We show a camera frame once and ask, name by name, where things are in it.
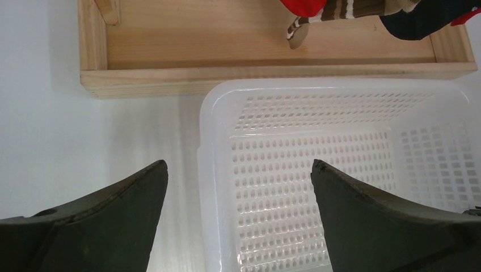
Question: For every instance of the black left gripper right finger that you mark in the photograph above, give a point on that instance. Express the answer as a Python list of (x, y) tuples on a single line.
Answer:
[(369, 229)]

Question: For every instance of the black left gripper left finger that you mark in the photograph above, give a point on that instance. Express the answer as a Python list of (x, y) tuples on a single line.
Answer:
[(111, 229)]

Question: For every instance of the white perforated plastic basket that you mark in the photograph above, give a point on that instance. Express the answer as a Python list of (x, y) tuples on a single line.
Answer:
[(259, 138)]

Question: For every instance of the navy sock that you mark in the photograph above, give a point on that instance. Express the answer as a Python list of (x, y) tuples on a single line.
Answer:
[(428, 17)]

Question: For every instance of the brown striped sock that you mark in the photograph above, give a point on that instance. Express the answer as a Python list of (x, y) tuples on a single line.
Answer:
[(334, 10)]

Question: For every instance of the red sock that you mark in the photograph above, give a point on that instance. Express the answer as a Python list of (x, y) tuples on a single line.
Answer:
[(304, 8)]

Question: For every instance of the wooden hanger stand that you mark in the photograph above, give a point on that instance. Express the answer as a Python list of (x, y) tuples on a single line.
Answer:
[(150, 48)]

